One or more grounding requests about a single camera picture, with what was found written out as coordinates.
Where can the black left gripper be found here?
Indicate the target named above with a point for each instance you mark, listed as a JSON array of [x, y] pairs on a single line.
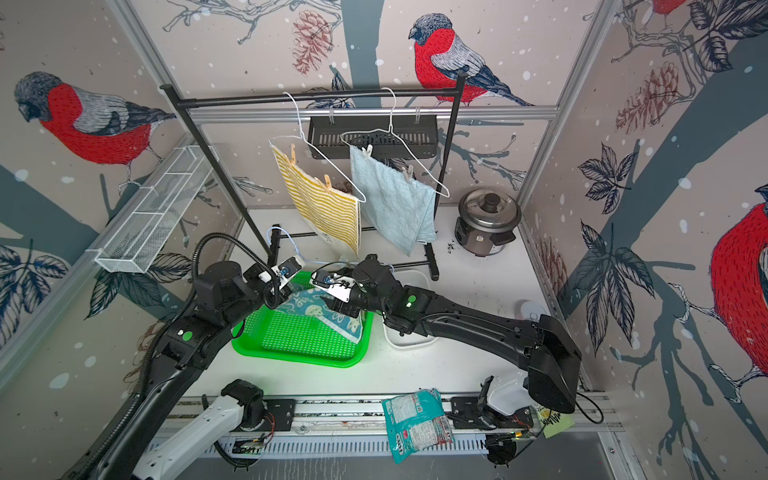
[[277, 298]]

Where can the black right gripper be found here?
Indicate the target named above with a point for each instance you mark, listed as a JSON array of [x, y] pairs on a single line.
[[344, 306]]

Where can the teal patterned towel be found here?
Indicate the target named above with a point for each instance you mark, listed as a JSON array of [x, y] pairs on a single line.
[[309, 301]]

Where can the light blue wire hanger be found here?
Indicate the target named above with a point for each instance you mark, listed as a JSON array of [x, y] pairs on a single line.
[[276, 234]]

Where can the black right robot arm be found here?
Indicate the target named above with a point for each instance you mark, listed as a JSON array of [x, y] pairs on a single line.
[[542, 348]]

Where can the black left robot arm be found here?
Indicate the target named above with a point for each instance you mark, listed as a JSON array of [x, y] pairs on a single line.
[[222, 296]]

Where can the white hanger with yellow towel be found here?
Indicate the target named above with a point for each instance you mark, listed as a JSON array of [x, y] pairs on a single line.
[[360, 196]]

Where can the white hanger with blue towel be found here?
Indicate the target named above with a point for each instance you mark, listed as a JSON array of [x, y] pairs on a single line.
[[393, 140]]

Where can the green plastic basket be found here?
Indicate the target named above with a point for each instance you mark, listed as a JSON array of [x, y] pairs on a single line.
[[270, 334]]

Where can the white rectangular tray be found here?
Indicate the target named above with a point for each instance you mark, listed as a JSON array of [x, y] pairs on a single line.
[[412, 341]]

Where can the yellow striped towel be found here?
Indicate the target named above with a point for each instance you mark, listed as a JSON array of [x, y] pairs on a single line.
[[332, 214]]

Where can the light blue towel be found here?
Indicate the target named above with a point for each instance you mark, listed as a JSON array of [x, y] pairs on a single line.
[[401, 210]]

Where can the white clothespin right blue towel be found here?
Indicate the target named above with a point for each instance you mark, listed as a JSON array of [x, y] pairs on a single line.
[[408, 173]]

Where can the teal snack packet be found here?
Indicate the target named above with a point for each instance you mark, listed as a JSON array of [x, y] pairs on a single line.
[[415, 422]]

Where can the silver rice cooker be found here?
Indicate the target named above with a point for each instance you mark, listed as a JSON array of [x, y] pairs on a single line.
[[486, 222]]

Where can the black clothes rack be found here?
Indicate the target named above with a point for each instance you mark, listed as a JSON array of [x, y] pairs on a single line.
[[396, 202]]

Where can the yellow green packet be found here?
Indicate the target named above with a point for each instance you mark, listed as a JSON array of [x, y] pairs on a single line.
[[552, 422]]

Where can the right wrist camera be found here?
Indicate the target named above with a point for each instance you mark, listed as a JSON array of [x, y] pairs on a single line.
[[337, 285]]

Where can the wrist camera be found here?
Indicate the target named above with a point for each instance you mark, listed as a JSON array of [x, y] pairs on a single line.
[[337, 285], [284, 271]]

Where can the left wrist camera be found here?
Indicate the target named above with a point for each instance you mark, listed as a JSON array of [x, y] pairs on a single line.
[[284, 271]]

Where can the white wire mesh shelf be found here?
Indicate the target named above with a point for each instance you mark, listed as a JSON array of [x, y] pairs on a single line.
[[140, 238]]

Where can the black wall basket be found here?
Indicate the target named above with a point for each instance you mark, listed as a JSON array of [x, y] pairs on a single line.
[[419, 131]]

